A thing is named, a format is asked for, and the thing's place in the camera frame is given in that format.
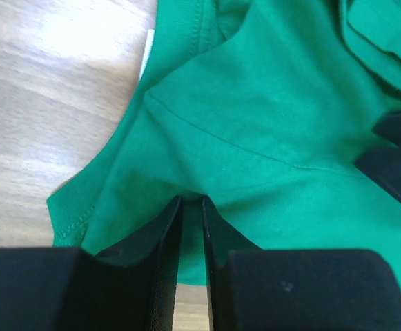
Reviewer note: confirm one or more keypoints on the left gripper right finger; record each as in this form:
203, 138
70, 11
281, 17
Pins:
250, 288

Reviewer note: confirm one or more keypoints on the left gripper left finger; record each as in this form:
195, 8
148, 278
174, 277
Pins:
128, 286

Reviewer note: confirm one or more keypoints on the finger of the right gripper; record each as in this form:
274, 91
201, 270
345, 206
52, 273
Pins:
383, 164

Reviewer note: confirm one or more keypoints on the green t shirt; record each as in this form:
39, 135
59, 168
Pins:
263, 106

